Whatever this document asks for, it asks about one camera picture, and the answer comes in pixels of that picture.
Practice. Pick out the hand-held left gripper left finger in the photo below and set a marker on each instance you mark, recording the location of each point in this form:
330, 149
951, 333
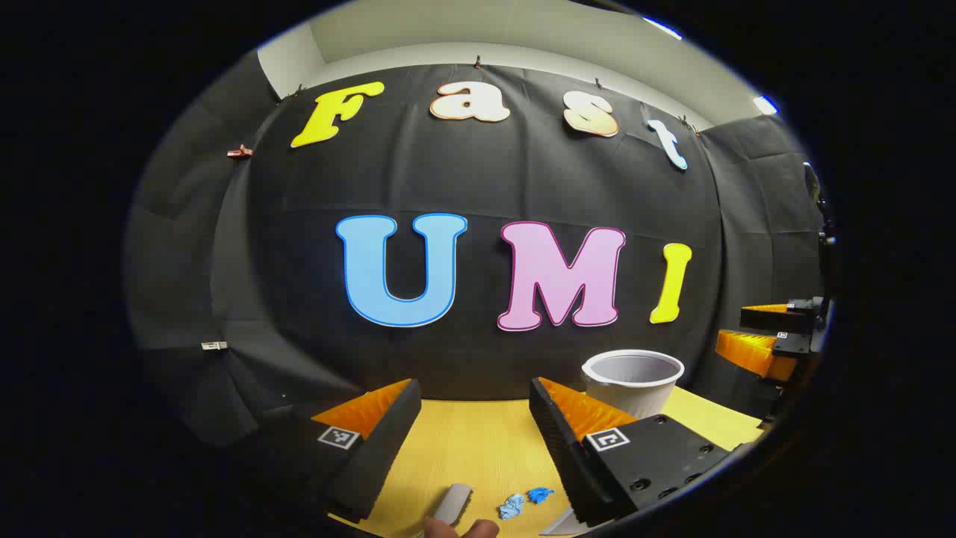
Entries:
381, 456

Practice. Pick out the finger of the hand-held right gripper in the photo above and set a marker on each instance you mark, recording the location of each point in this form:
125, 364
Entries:
777, 319
758, 357

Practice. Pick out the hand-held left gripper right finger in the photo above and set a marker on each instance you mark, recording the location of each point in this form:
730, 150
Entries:
556, 441

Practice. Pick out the deep blue paper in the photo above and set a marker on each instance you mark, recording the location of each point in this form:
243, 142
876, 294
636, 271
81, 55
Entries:
539, 494

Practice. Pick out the light blue paper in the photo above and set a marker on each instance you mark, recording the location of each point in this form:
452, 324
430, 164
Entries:
507, 511
518, 501

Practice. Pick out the grey dustpan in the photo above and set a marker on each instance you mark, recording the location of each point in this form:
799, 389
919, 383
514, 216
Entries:
564, 525

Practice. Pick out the small grey broom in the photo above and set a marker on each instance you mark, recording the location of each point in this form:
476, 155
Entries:
453, 504

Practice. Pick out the yellow wooden desktop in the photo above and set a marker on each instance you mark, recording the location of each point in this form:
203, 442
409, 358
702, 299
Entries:
478, 448

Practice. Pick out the silver cloth clip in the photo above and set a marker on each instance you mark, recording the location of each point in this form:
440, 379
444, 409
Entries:
213, 345

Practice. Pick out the ceiling light panel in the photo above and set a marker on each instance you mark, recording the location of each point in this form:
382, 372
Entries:
765, 104

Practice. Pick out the black backdrop cloth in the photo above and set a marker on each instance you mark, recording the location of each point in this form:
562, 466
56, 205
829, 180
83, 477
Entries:
523, 179

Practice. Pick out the orange cloth clip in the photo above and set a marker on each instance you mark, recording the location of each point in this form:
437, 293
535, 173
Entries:
239, 152

